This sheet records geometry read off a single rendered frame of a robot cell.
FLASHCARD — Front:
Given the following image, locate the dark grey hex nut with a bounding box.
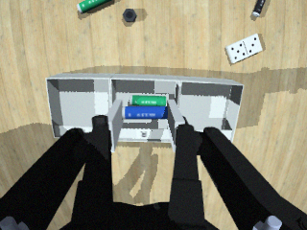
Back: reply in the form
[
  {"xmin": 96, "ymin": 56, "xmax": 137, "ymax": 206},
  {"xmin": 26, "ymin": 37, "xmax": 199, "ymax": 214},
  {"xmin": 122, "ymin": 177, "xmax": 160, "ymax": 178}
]
[{"xmin": 123, "ymin": 9, "xmax": 137, "ymax": 22}]

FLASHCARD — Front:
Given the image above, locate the black battery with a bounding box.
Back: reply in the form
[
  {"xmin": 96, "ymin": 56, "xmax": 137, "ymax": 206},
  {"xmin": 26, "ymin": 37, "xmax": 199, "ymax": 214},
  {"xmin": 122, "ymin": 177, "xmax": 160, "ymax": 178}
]
[{"xmin": 252, "ymin": 0, "xmax": 266, "ymax": 17}]

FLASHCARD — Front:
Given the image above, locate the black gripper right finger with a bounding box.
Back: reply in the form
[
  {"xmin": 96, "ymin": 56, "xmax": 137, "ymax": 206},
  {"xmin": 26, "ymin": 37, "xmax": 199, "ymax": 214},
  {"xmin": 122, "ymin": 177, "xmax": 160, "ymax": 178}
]
[{"xmin": 165, "ymin": 100, "xmax": 307, "ymax": 230}]

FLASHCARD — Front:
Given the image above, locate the blue aa battery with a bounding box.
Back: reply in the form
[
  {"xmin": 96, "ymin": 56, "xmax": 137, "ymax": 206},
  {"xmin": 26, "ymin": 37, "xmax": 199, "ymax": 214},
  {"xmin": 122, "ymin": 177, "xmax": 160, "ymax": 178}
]
[{"xmin": 122, "ymin": 106, "xmax": 168, "ymax": 120}]

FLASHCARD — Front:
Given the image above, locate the green aa battery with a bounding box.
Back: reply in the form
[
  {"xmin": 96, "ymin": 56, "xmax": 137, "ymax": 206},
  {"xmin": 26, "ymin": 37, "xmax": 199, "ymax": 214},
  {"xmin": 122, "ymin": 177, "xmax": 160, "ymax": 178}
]
[
  {"xmin": 129, "ymin": 95, "xmax": 166, "ymax": 106},
  {"xmin": 77, "ymin": 0, "xmax": 112, "ymax": 14}
]

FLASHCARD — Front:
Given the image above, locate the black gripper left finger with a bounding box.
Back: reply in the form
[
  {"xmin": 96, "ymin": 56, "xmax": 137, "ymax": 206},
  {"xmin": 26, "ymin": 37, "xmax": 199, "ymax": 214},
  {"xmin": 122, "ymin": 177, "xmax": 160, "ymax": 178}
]
[{"xmin": 0, "ymin": 100, "xmax": 124, "ymax": 230}]

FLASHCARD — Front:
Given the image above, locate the white three-compartment bin rack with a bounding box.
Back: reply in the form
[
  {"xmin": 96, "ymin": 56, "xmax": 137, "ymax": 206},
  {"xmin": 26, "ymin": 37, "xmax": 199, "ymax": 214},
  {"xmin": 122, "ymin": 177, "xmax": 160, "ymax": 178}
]
[{"xmin": 45, "ymin": 73, "xmax": 244, "ymax": 143}]

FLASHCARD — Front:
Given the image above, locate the white domino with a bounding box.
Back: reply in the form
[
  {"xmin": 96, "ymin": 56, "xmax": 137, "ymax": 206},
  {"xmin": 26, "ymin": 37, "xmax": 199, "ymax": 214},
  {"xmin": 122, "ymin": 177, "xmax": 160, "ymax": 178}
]
[{"xmin": 225, "ymin": 34, "xmax": 262, "ymax": 63}]

